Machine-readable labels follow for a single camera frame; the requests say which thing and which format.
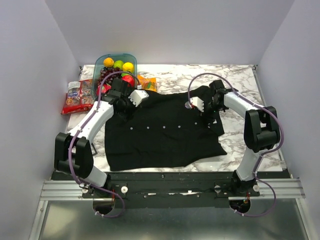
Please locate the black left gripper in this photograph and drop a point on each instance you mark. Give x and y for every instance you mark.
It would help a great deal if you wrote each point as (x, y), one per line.
(132, 109)

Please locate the black button shirt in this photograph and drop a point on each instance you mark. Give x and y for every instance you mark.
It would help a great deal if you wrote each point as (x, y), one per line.
(162, 133)

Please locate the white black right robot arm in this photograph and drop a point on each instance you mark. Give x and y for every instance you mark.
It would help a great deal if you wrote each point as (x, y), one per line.
(261, 131)

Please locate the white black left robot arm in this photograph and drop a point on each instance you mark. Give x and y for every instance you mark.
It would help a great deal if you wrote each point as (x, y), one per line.
(72, 150)

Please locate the pink dragon fruit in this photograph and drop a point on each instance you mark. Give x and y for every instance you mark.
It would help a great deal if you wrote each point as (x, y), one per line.
(103, 89)

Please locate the red apple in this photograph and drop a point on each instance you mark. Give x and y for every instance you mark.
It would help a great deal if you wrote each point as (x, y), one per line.
(129, 79)

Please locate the dark purple grape bunch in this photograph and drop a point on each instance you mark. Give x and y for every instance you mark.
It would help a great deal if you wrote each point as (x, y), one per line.
(105, 71)

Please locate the yellow lemon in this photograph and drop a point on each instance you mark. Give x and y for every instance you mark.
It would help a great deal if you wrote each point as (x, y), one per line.
(128, 67)

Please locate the green apple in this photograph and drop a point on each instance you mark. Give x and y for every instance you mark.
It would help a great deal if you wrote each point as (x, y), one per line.
(118, 64)

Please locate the orange snack packet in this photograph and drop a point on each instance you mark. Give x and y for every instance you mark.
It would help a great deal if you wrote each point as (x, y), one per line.
(148, 83)

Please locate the orange fruit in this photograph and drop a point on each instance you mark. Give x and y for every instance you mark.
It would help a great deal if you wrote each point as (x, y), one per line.
(108, 62)

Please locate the red candy bag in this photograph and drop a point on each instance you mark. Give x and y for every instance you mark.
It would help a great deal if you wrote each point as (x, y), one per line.
(78, 97)

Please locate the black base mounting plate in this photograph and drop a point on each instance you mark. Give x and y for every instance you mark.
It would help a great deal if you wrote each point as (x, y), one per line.
(123, 185)

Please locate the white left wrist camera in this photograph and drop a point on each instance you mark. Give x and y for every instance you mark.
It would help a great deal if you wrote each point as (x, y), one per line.
(138, 96)

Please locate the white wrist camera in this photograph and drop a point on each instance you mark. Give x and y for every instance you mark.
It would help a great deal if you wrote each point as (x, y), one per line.
(138, 96)
(197, 103)

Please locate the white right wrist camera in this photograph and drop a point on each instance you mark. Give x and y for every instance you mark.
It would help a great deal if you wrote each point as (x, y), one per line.
(197, 103)

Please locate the aluminium frame rail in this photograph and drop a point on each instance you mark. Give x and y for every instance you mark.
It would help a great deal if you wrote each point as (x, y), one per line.
(281, 188)

